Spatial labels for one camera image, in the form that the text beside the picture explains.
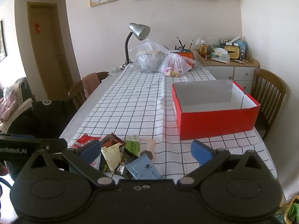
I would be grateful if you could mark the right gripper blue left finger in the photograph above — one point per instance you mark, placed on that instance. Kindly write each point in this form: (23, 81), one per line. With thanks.
(90, 152)

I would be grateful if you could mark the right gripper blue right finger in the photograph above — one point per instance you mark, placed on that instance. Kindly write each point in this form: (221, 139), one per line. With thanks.
(201, 152)

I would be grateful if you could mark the red snack packet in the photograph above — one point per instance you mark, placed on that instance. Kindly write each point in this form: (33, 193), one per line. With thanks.
(82, 141)

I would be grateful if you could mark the cream leaf-pattern snack packet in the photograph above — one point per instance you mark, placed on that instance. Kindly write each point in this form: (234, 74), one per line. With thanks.
(113, 156)

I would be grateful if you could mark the light blue snack packet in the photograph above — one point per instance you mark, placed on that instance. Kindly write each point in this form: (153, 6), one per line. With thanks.
(143, 169)

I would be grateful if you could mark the clear tube jelly stick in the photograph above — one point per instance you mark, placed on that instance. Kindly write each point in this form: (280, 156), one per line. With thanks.
(149, 149)

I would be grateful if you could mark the brown orange snack packet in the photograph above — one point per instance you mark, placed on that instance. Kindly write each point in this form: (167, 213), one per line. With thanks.
(110, 140)

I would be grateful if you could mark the black dark snack packet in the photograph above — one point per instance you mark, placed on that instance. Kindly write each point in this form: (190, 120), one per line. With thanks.
(127, 158)

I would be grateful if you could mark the clear plastic bag pink snacks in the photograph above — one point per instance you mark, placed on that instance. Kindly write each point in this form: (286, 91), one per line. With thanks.
(175, 65)

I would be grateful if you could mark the person's left hand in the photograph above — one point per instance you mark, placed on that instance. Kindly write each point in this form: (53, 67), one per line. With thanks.
(3, 170)

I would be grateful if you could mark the black jacket on chair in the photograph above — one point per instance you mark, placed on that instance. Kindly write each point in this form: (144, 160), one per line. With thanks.
(44, 119)

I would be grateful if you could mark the red cardboard box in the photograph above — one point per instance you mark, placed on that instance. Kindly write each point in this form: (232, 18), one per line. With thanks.
(211, 108)

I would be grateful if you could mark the left wooden chair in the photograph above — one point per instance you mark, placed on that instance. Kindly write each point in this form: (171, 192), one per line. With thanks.
(77, 94)

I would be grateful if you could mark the wooden chair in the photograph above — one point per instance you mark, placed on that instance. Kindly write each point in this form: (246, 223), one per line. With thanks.
(77, 94)
(268, 90)

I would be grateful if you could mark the checkered white tablecloth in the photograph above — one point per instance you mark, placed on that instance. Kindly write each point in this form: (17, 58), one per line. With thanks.
(141, 104)

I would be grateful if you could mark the pink cloth on chair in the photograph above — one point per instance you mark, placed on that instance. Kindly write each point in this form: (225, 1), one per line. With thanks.
(90, 83)

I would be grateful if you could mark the white wooden sideboard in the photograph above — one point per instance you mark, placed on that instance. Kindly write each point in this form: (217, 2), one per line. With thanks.
(242, 74)

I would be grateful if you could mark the right wooden chair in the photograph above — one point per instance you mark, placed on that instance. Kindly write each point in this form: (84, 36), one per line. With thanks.
(268, 90)

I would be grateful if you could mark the tissue box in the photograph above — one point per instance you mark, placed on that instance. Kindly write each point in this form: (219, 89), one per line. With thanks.
(220, 55)

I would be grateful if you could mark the orange green pouch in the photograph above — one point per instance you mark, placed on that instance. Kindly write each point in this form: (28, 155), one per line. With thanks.
(187, 56)

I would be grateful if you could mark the amber liquid bottle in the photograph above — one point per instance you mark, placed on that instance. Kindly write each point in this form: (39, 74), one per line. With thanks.
(203, 49)

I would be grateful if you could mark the clear plastic bag grey contents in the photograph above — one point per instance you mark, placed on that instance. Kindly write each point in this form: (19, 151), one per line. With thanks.
(149, 55)

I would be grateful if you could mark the brown wooden door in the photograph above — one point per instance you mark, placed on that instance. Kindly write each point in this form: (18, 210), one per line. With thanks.
(48, 49)

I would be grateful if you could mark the silver desk lamp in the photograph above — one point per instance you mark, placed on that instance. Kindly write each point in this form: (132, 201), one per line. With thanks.
(140, 31)

